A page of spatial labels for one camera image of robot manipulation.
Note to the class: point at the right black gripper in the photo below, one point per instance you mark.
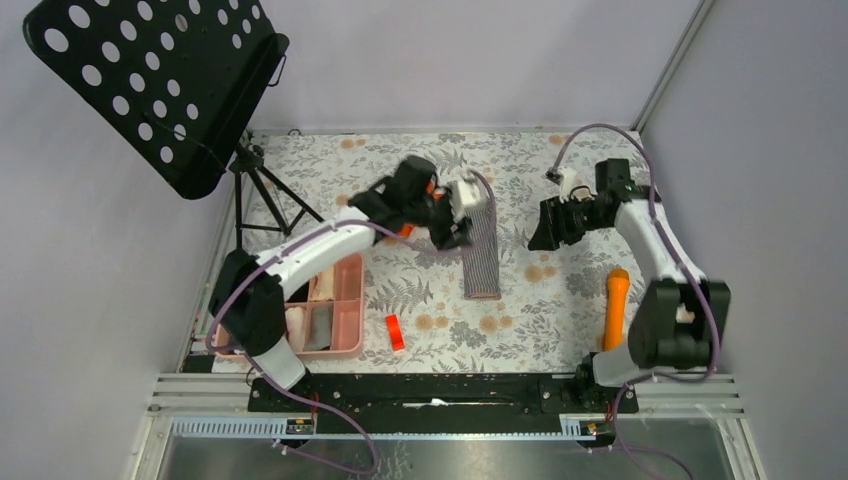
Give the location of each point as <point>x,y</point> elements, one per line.
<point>552,228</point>

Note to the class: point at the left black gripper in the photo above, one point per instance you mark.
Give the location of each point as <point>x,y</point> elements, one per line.
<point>448,234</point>

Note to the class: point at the orange underwear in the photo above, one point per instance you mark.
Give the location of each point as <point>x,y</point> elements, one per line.
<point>420,210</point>

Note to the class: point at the grey striped underwear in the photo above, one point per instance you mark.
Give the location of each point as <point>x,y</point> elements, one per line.
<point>481,261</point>

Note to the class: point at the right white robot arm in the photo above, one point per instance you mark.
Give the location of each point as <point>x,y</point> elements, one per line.
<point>677,329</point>

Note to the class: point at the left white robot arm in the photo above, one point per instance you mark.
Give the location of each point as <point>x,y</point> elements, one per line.
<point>293,263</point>

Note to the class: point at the floral tablecloth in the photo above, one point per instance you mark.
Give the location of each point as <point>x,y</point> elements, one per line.
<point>552,307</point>

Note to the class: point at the cream rolled cloth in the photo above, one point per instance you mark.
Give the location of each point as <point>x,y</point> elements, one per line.
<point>324,286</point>

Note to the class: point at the pink divided storage tray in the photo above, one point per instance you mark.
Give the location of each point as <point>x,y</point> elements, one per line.
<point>338,311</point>

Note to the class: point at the small red block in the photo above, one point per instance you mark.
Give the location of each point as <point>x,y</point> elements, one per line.
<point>395,333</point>

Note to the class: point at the grey rolled cloth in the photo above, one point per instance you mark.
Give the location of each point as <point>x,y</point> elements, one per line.
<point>320,337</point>

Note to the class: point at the pink rolled cloth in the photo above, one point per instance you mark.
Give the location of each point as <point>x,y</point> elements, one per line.
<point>297,330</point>

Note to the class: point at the black perforated music stand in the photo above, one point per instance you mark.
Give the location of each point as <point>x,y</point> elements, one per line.
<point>178,80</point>

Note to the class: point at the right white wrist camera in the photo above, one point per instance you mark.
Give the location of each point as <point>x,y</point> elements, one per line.
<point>566,180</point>

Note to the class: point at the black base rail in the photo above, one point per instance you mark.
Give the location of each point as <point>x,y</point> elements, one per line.
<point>499,404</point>

